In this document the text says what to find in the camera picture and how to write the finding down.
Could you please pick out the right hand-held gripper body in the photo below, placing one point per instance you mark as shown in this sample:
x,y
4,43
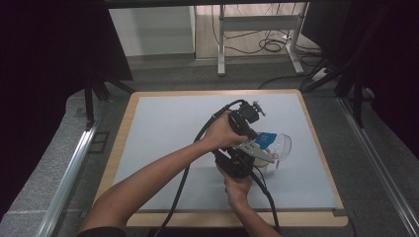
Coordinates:
x,y
237,164

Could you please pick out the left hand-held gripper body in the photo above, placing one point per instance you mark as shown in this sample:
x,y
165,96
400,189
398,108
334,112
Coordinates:
x,y
245,115

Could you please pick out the blue and white milk carton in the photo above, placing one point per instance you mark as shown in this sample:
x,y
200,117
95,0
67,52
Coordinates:
x,y
265,140

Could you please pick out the clear glass jar with lid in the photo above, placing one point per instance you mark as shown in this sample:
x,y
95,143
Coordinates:
x,y
283,144

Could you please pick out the person's right hand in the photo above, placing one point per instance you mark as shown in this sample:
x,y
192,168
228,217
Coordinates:
x,y
237,192

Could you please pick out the person's left hand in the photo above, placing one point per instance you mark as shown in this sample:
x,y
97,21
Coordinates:
x,y
220,133

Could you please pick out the white table mat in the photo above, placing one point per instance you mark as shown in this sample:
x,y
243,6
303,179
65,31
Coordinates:
x,y
164,108

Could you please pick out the white power strip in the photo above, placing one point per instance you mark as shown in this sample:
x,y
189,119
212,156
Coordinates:
x,y
318,75

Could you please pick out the black metal stand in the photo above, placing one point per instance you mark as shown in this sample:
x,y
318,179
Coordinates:
x,y
88,105
357,98

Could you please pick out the white panel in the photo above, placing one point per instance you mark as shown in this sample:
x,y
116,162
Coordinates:
x,y
151,31

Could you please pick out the dark sleeve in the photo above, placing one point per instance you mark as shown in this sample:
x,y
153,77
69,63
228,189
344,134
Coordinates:
x,y
102,232

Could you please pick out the dark curtain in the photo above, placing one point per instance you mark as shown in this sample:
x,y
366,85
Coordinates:
x,y
395,65
42,65

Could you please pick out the white metal desk frame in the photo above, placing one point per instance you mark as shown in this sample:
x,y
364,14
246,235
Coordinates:
x,y
260,23

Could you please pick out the aluminium rail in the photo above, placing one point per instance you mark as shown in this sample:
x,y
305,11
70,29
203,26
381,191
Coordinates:
x,y
67,181
378,164

